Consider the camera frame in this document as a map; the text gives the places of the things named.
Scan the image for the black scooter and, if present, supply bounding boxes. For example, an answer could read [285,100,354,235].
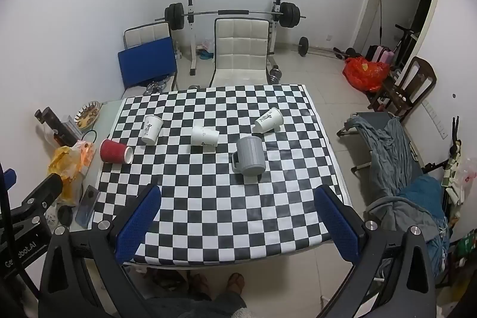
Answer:
[394,24,417,70]

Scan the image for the red plastic bag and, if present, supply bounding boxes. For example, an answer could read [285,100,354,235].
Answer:
[343,56,390,92]

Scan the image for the red paper cup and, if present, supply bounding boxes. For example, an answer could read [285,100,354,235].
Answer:
[99,138,134,165]

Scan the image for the white barbell rack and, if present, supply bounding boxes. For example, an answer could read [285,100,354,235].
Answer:
[184,0,286,77]

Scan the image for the white plastic bag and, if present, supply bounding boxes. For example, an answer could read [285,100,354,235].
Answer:
[443,153,477,201]

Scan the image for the person's right foot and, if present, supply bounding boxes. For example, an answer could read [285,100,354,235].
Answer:
[225,272,245,298]

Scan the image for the black white checkered tablecloth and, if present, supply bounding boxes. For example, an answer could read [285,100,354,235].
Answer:
[92,83,354,266]

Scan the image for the white paper cup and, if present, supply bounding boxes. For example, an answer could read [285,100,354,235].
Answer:
[141,114,165,145]
[191,125,220,148]
[254,107,284,133]

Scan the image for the yellow plastic bag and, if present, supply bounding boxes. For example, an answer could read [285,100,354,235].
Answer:
[48,144,95,207]

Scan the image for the white padded chair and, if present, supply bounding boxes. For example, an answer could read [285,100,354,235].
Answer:
[209,18,271,88]
[121,22,180,99]

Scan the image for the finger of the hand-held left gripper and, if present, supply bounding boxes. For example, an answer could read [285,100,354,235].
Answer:
[11,173,64,219]
[0,168,18,193]

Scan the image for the white wall sockets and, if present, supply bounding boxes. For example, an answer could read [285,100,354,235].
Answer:
[424,101,448,139]

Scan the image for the small black barbell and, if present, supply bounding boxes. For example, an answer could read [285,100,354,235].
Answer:
[298,37,356,60]

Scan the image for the black round cap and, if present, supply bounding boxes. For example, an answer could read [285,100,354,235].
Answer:
[57,205,74,226]

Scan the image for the dark wooden chair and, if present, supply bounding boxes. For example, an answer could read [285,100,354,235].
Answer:
[367,56,437,118]

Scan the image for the grey cloth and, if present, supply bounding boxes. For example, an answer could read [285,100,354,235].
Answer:
[352,115,415,194]

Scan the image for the black stand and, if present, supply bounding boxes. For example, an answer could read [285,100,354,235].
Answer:
[35,107,81,148]

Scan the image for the person's foot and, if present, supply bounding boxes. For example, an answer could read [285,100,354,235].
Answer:
[225,272,245,298]
[188,273,211,298]

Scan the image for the person's grey pants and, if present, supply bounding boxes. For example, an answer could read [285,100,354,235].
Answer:
[145,290,251,318]

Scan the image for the dark smartphone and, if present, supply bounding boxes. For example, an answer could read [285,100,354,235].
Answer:
[75,185,101,229]

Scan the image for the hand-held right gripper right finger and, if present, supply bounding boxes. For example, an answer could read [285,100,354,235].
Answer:
[314,185,437,318]

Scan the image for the pink suitcase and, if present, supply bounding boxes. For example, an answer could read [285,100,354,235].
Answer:
[367,45,396,64]

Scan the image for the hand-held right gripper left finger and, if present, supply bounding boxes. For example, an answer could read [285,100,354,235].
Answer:
[38,184,162,318]

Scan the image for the grey ribbed mug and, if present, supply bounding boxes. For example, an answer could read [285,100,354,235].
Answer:
[231,136,266,176]

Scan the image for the blue board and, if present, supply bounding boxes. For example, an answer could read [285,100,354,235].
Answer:
[118,37,179,89]

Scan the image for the silver metal object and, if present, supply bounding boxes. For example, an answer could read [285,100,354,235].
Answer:
[145,81,169,96]

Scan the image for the person's left foot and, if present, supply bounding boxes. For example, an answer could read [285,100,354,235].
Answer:
[188,273,211,298]

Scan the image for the plate with food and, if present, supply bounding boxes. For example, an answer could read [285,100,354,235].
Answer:
[73,101,102,129]

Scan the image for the folding cot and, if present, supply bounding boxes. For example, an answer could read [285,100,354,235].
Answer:
[337,112,427,177]

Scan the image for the blue grey clothes pile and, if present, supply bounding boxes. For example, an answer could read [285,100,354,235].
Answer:
[365,176,452,263]

